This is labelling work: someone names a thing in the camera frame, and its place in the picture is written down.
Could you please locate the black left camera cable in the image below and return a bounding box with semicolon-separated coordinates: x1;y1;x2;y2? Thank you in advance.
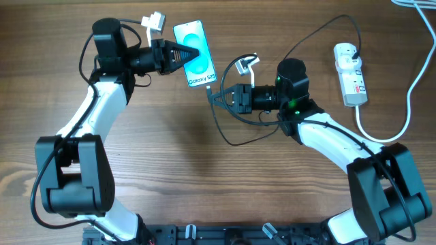
29;18;144;244

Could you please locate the white USB charger plug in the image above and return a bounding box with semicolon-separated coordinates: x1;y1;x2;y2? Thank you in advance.
335;55;362;74

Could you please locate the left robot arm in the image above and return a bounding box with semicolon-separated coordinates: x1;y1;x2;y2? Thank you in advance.
30;18;200;244

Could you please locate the black right camera cable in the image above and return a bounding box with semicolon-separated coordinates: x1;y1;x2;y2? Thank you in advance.
219;53;418;243

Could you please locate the white power strip cord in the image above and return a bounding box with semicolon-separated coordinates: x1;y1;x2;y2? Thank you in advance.
355;0;436;144

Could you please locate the black camera cable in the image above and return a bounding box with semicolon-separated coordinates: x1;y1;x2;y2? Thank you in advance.
29;18;144;244
219;53;418;243

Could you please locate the turquoise-screen Galaxy smartphone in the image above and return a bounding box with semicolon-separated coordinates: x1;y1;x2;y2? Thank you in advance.
173;20;217;88

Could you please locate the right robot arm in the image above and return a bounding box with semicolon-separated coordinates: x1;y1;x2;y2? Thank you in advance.
207;59;432;244

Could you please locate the white power strip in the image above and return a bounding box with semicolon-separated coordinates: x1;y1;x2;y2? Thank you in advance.
333;43;368;107

